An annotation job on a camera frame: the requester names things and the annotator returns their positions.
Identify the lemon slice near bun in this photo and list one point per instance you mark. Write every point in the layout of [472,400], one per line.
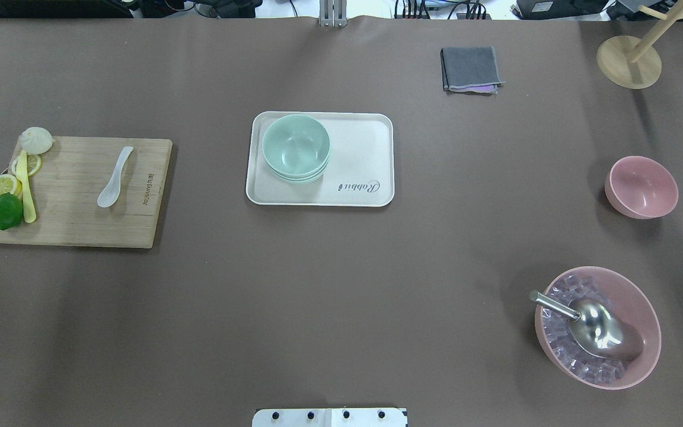
[34,164]

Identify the folded grey cloth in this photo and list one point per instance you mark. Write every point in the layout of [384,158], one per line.
[470,70]

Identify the green lime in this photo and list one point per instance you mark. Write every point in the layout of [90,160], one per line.
[11,211]

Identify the white ceramic spoon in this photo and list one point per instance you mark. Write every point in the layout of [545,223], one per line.
[112,190]

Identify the stacked green bowls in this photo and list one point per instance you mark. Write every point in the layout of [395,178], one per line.
[297,148]

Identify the small pink bowl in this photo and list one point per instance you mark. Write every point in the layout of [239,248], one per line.
[641,188]

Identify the metal ice scoop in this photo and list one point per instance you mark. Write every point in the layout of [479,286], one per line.
[595,329]

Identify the lemon slice near lime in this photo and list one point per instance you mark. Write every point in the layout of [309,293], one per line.
[9,184]

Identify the wooden mug tree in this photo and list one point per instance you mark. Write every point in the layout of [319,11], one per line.
[632,62]

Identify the beige serving tray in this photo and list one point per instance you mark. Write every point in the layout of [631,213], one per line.
[361,170]

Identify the wooden cutting board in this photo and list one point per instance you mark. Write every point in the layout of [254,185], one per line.
[65,190]

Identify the aluminium frame post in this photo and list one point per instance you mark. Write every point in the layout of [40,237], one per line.
[333,13]

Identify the large pink ice bowl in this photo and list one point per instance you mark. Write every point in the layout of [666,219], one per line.
[624,299]

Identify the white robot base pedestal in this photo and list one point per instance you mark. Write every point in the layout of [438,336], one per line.
[340,416]

